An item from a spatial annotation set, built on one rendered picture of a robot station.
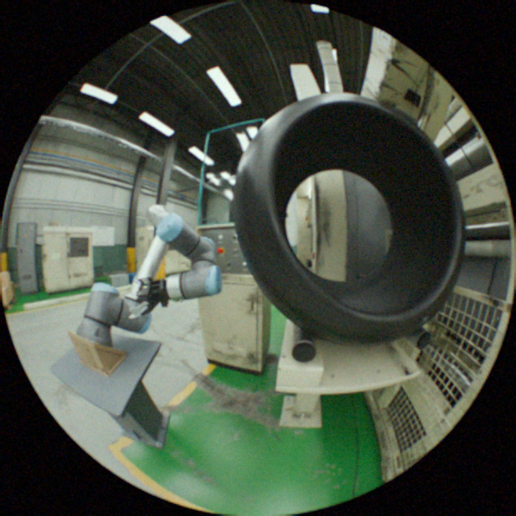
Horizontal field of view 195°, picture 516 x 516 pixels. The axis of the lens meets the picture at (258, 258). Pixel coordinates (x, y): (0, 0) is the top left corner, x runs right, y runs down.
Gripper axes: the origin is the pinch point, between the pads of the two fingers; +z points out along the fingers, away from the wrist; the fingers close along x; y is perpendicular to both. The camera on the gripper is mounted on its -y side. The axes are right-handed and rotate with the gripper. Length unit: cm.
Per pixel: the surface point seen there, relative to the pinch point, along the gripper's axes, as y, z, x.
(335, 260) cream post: -2, -80, 1
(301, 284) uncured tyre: 26, -52, 15
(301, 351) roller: 17, -51, 24
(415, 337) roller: 21, -76, 33
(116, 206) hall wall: -240, 486, -573
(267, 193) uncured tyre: 32, -50, 2
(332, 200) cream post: 12, -84, -19
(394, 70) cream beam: 70, -95, -19
